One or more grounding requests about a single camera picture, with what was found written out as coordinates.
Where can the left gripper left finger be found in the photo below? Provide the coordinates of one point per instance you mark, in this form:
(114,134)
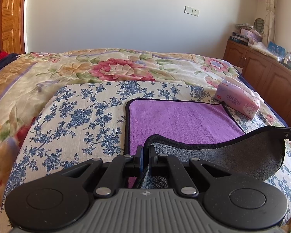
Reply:
(104,180)

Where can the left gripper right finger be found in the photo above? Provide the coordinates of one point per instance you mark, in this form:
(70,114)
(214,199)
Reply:
(187,179)

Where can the purple and grey towel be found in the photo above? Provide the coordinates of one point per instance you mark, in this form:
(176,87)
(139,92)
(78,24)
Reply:
(207,131)

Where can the wooden side cabinet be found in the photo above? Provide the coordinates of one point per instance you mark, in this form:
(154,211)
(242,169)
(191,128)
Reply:
(268,77)

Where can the pink cotton tissue pack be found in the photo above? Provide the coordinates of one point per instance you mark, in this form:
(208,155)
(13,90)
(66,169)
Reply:
(238,97)

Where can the blue floral white cloth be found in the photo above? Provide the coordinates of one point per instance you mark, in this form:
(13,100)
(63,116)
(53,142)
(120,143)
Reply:
(88,120)

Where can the clutter pile on cabinet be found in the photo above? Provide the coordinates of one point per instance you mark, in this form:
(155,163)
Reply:
(251,36)

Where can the floral quilted bedspread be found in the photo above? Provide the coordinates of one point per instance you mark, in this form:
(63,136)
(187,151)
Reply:
(29,81)

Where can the cream patterned curtain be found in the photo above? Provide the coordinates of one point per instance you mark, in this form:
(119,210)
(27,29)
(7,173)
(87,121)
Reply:
(269,8)

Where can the wooden panel door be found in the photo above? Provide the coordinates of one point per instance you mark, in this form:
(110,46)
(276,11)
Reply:
(12,26)

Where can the white wall socket plate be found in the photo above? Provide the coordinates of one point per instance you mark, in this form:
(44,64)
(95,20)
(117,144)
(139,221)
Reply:
(191,11)

